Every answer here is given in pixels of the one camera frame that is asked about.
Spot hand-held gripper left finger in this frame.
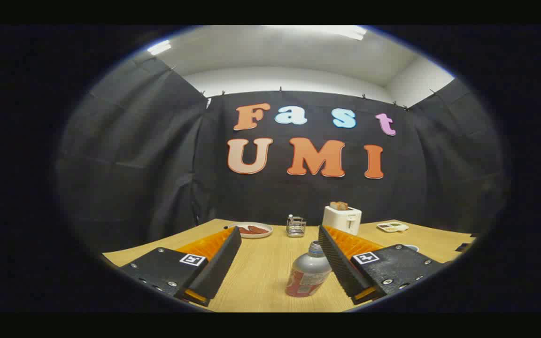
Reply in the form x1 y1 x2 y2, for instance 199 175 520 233
119 226 242 307

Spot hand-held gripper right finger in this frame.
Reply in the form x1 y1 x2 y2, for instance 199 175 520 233
318 225 445 306

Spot silver juice bottle red label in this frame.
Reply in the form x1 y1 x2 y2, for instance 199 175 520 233
285 240 333 298

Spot wooden table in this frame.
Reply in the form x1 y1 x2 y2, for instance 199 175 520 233
103 218 478 313

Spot white round plate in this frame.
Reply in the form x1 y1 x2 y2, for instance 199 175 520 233
228 222 274 239

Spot white toaster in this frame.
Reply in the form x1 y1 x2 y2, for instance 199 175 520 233
322 205 363 236

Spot white divided snack tray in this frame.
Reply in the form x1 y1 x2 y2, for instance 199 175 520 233
376 222 410 233

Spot black backdrop cloth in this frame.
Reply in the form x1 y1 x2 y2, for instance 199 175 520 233
57 56 508 254

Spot ceiling light panel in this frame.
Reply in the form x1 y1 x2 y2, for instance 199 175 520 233
147 40 172 55

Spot metal wire condiment rack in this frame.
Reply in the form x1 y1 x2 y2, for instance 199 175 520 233
286 215 307 238

